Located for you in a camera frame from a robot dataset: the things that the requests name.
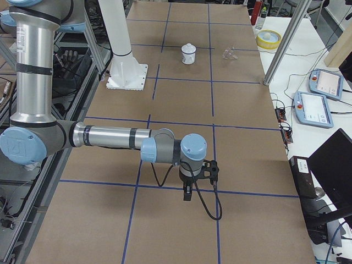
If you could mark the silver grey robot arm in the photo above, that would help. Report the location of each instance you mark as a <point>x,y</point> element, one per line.
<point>35,134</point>

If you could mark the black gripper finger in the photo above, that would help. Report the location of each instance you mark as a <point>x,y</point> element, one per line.
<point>186,193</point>
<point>190,192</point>

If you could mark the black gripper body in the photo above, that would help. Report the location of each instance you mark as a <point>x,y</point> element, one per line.
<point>187,180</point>

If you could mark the yellow white tape roll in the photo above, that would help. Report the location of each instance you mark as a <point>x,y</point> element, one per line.
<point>268,39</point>

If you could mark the upper teach pendant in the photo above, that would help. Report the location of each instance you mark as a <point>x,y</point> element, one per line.
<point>326,83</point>

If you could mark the clear plastic funnel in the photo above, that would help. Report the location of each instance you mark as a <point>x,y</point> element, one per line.
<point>229,53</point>

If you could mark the lower teach pendant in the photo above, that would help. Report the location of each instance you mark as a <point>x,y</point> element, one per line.
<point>312,109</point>

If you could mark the black monitor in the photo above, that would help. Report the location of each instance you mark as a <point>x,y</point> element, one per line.
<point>331,166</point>

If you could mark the black desktop box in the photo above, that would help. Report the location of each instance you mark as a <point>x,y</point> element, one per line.
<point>302,177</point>

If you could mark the brown paper table cover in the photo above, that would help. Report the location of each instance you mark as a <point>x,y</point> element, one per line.
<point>109,207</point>

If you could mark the wooden board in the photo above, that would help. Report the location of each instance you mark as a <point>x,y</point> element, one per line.
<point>340,50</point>

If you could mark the orange black adapter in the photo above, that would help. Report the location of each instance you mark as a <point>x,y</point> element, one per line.
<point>280,114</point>
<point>286,133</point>

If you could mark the clear plastic bottle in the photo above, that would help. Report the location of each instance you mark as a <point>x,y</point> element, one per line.
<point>261,19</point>

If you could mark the lower orange black adapter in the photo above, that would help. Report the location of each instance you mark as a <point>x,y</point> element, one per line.
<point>286,133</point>

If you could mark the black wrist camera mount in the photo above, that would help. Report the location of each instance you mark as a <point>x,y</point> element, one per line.
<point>209,170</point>

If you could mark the white mug lid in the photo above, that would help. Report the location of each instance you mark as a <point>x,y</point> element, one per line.
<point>188,48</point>

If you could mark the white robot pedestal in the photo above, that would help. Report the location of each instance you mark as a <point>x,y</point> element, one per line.
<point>126,72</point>

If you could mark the upper orange black adapter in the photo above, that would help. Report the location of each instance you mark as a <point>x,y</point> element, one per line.
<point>280,114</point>

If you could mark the aluminium frame post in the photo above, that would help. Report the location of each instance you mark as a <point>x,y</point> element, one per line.
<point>286,40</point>

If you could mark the teach pendant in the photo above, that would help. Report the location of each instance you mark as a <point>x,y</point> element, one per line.
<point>326,83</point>
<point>312,109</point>

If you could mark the white enamel mug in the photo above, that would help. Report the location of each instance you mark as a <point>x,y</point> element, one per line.
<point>187,58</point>

